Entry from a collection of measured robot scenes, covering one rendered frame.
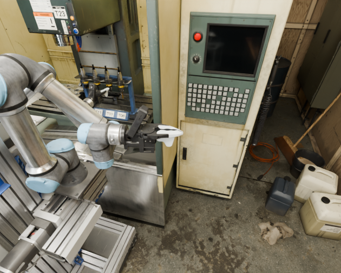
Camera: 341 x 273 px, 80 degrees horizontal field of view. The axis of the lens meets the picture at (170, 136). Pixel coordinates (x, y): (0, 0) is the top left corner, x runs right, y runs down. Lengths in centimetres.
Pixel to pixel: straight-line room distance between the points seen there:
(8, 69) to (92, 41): 172
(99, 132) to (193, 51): 85
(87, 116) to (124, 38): 155
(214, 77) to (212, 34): 25
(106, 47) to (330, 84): 259
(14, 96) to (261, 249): 204
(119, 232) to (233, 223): 107
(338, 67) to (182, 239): 251
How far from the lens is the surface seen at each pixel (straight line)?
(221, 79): 140
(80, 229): 112
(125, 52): 235
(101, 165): 82
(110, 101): 213
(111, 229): 191
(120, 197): 186
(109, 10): 209
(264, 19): 132
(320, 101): 318
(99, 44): 242
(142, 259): 202
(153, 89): 103
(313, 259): 234
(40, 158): 92
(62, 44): 202
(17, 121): 83
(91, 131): 74
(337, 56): 300
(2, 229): 122
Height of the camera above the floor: 188
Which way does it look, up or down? 38 degrees down
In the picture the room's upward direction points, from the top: straight up
